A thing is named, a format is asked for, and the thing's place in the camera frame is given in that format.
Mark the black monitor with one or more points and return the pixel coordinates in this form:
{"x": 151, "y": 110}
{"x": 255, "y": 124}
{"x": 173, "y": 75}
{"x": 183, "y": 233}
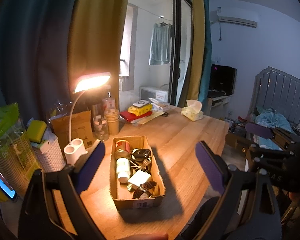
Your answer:
{"x": 222, "y": 80}

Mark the teal curtain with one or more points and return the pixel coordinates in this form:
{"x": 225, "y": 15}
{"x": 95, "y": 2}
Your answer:
{"x": 207, "y": 55}

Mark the black scissors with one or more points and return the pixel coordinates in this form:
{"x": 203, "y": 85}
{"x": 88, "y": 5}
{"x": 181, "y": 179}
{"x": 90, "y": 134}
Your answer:
{"x": 165, "y": 114}

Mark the cardboard box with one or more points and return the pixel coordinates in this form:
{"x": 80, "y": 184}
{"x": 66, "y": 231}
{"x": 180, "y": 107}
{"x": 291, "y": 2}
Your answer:
{"x": 125, "y": 203}

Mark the wide yellow curtain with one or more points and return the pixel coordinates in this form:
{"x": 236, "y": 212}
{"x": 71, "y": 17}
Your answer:
{"x": 97, "y": 30}

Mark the bagged paper cups green label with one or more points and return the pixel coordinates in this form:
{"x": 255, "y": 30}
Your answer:
{"x": 5, "y": 135}

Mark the white monitor stand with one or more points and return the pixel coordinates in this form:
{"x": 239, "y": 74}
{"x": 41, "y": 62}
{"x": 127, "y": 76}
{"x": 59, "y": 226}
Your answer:
{"x": 216, "y": 105}

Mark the metal tin can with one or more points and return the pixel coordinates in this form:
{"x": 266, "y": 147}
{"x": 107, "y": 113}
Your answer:
{"x": 122, "y": 148}

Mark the dark blue curtain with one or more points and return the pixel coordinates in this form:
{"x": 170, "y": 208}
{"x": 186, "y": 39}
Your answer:
{"x": 27, "y": 42}

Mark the grey padded headboard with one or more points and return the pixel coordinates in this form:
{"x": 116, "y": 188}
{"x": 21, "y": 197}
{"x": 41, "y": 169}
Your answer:
{"x": 277, "y": 90}

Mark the hanging light green garment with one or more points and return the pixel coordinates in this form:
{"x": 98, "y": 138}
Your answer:
{"x": 160, "y": 45}

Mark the dark wristwatch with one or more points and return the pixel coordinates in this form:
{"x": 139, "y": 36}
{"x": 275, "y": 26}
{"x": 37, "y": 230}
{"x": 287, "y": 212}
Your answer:
{"x": 145, "y": 188}

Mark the clear glass jar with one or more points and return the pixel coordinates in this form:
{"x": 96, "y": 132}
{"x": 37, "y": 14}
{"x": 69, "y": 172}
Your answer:
{"x": 101, "y": 130}

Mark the steel thermos cup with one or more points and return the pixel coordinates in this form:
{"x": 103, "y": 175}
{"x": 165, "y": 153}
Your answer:
{"x": 96, "y": 112}

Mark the black car key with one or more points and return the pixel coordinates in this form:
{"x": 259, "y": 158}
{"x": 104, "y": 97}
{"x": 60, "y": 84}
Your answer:
{"x": 141, "y": 153}

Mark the black sliding door frame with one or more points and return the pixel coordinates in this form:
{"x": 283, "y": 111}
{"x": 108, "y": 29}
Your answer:
{"x": 176, "y": 55}

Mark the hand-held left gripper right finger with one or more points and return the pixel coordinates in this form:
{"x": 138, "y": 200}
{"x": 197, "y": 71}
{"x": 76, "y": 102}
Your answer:
{"x": 211, "y": 167}

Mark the stack of brown paper cups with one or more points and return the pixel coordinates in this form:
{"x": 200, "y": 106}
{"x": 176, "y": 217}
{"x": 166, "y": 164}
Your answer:
{"x": 112, "y": 125}

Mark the yellow packet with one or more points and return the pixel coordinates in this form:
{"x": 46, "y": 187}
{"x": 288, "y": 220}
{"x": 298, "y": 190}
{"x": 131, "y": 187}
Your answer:
{"x": 140, "y": 110}

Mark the white microwave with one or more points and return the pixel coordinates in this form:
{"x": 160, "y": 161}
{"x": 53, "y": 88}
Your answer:
{"x": 152, "y": 93}

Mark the white charger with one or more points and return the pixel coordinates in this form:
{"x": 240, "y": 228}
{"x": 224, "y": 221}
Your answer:
{"x": 139, "y": 178}

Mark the person's left hand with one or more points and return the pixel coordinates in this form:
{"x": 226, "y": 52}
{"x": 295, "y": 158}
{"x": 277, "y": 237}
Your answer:
{"x": 145, "y": 237}

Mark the red book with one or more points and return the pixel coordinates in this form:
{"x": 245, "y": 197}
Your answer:
{"x": 127, "y": 117}

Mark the brown lamp carton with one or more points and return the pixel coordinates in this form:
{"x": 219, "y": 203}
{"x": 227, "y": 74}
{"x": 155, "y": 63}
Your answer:
{"x": 62, "y": 130}

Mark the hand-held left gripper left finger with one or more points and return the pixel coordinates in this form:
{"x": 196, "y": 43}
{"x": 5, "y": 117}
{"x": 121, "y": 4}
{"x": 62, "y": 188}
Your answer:
{"x": 90, "y": 170}

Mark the person's leg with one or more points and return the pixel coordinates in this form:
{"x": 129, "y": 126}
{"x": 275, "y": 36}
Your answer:
{"x": 207, "y": 217}

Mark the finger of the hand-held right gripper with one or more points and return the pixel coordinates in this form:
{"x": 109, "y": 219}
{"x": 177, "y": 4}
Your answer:
{"x": 258, "y": 130}
{"x": 238, "y": 143}

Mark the white round-dial device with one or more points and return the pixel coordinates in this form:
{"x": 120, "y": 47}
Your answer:
{"x": 140, "y": 104}

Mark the white air conditioner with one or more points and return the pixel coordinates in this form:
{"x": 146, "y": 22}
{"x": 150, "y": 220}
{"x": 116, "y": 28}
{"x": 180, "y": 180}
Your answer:
{"x": 237, "y": 20}

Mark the clear plastic bottle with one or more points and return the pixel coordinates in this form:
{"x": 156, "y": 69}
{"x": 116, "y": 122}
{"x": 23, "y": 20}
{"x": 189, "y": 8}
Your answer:
{"x": 109, "y": 103}

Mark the white pill bottle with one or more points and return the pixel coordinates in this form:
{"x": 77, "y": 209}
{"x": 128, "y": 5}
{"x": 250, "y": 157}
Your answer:
{"x": 123, "y": 170}

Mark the tissue pack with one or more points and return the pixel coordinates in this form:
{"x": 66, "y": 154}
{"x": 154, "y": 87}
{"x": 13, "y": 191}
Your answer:
{"x": 192, "y": 112}

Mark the phone with lit screen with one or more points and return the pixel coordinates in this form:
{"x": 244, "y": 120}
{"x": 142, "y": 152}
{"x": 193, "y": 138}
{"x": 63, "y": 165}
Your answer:
{"x": 1, "y": 182}

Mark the light blue blanket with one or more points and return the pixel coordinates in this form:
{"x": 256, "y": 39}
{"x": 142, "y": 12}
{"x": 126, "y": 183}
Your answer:
{"x": 272, "y": 120}

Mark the narrow yellow curtain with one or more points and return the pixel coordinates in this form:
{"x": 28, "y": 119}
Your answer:
{"x": 197, "y": 42}

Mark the white woven plastic basket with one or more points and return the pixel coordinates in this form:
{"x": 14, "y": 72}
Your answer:
{"x": 48, "y": 156}

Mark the white gooseneck desk lamp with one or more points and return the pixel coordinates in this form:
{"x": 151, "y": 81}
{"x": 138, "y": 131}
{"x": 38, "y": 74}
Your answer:
{"x": 92, "y": 82}

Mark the yellow green sponge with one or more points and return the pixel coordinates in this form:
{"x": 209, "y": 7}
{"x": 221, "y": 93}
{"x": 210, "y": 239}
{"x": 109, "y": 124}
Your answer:
{"x": 36, "y": 130}

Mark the small white boxes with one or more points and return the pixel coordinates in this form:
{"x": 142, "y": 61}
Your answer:
{"x": 160, "y": 104}

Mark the beige paper folder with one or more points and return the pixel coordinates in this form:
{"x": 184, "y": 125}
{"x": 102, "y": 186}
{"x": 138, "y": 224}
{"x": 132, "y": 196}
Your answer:
{"x": 150, "y": 120}

